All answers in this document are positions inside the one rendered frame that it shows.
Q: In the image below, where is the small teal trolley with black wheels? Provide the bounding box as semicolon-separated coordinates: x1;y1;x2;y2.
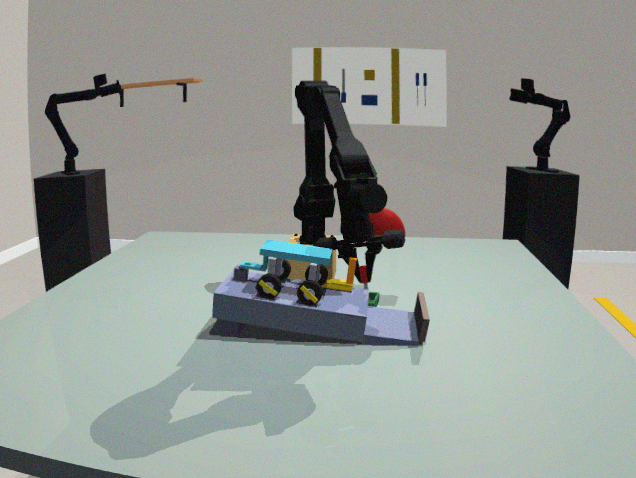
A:
240;240;333;305

